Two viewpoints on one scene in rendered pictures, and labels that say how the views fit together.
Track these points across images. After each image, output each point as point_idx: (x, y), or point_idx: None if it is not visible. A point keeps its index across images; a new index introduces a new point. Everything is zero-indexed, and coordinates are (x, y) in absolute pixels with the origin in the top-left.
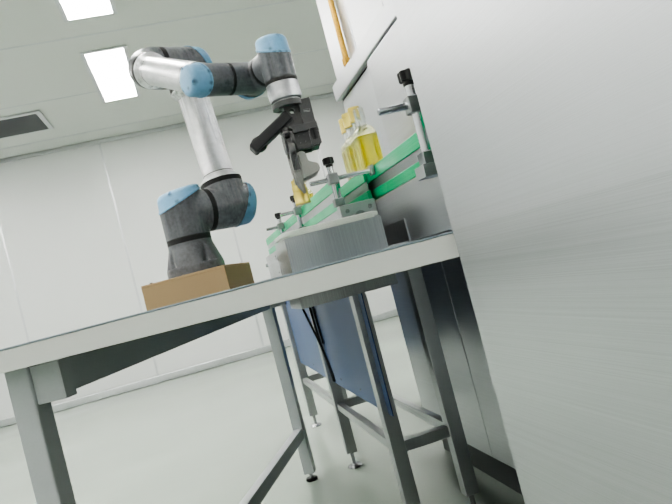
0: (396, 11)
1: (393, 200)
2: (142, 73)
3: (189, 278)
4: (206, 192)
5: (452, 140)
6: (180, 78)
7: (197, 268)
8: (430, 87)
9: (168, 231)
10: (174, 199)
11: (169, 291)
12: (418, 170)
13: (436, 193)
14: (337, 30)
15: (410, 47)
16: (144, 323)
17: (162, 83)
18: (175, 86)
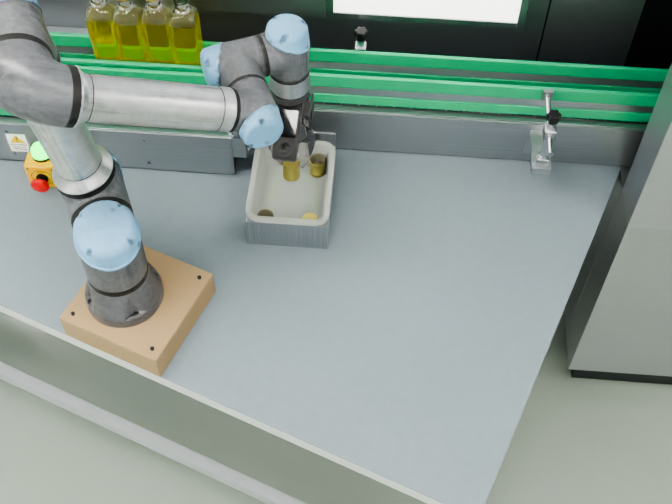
0: (665, 143)
1: (313, 116)
2: (96, 117)
3: (190, 312)
4: (121, 203)
5: (671, 201)
6: (251, 133)
7: (162, 293)
8: (670, 180)
9: (128, 281)
10: (136, 244)
11: (176, 340)
12: (540, 170)
13: (433, 132)
14: None
15: (665, 160)
16: (532, 387)
17: (156, 126)
18: (196, 129)
